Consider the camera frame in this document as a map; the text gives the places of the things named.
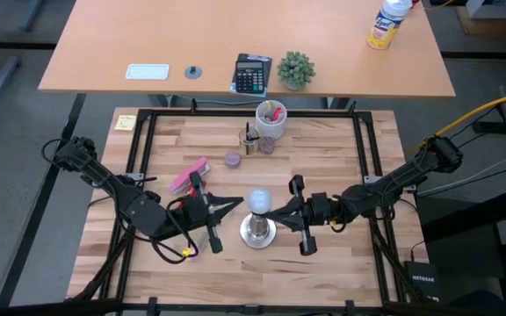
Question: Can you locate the white ribbed pen cup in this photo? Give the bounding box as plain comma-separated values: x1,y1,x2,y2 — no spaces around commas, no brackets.
255,99,288,140

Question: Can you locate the grey floor cable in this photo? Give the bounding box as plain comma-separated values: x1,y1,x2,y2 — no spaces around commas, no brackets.
417,154,506,198

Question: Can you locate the white rectangular tray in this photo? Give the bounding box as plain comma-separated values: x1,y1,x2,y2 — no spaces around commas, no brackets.
125,63,171,81

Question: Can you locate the black metal table frame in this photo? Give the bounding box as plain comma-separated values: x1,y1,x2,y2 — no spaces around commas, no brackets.
63,98,432,316

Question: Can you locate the small purple jar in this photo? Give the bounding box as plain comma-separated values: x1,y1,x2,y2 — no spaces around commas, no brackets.
259,136,277,155

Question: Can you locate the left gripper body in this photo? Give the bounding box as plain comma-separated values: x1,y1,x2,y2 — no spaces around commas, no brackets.
176,170,224,255

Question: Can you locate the yellow Lysol wipes canister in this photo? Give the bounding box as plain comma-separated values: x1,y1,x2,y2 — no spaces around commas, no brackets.
365,0,414,51

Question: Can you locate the metal lamp stand black socket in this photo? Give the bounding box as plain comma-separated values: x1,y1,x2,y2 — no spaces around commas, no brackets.
239,210,278,250

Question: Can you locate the black calculator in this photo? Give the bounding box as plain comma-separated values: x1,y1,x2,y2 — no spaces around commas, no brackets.
234,60,266,95
229,53,274,98

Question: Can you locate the grey box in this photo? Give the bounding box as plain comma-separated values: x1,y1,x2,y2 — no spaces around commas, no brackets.
466,0,506,20

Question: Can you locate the white lightbulb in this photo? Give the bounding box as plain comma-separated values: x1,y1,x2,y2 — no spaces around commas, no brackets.
246,187,274,216

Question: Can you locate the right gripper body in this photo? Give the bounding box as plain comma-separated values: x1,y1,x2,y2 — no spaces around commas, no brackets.
291,174,343,257

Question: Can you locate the brown cardboard sheet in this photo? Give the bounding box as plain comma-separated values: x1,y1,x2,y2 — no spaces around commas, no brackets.
454,4,506,38

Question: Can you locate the yellow sticky note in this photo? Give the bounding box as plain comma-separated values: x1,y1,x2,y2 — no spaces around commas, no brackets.
113,114,138,132

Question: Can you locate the purple round cap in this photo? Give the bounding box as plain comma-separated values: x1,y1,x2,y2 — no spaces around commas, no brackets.
224,151,242,169

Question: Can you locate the black Netgear box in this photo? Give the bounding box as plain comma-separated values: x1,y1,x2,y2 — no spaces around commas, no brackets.
403,260,440,304

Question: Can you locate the light wood desk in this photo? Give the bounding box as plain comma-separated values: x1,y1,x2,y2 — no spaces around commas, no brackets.
37,0,457,99

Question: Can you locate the yellow cable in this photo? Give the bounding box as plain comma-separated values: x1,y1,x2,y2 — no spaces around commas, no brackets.
410,89,506,153

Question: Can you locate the small green potted plant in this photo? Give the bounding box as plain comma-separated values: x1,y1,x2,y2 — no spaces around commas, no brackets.
277,51,317,92

